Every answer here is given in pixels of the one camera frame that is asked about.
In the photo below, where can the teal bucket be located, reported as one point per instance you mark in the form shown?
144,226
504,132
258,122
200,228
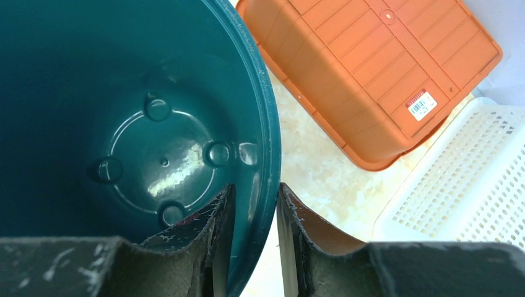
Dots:
122,118

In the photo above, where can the orange plastic tub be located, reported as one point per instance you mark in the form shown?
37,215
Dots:
379,76

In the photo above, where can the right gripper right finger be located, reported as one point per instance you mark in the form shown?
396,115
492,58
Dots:
319,259

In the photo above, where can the white perforated basket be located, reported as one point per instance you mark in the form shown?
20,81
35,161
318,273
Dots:
469,186

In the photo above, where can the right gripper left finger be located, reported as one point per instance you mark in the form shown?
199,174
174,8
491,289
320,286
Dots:
190,258

